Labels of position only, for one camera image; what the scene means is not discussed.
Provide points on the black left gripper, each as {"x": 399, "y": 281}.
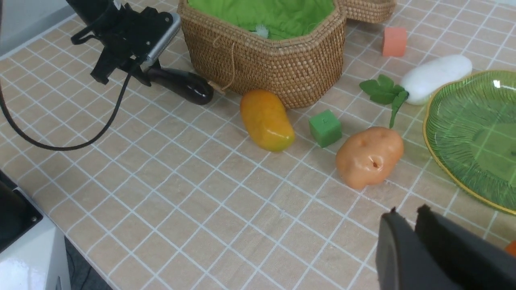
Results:
{"x": 127, "y": 37}

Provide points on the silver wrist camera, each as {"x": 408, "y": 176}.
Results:
{"x": 174, "y": 21}

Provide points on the beige checkered tablecloth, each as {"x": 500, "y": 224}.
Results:
{"x": 176, "y": 196}

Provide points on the woven wicker basket green lining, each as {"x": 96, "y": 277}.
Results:
{"x": 299, "y": 71}

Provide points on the white radish green leaves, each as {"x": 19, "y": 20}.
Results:
{"x": 417, "y": 86}

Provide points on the green glass leaf plate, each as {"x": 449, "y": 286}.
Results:
{"x": 469, "y": 129}

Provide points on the dark purple eggplant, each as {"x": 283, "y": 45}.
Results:
{"x": 188, "y": 85}

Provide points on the yellow orange mango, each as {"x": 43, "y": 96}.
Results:
{"x": 265, "y": 119}

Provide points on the tan potato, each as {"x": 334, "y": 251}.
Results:
{"x": 368, "y": 157}

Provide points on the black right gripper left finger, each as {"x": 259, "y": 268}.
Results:
{"x": 403, "y": 262}

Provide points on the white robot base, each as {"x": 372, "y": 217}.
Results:
{"x": 33, "y": 250}

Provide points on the orange foam cube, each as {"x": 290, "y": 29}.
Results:
{"x": 394, "y": 42}

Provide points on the green foam cube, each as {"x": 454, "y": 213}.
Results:
{"x": 325, "y": 128}

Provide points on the orange persimmon green calyx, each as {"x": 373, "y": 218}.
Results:
{"x": 511, "y": 248}

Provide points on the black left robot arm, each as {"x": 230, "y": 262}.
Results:
{"x": 132, "y": 41}

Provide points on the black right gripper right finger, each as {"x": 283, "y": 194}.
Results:
{"x": 467, "y": 259}

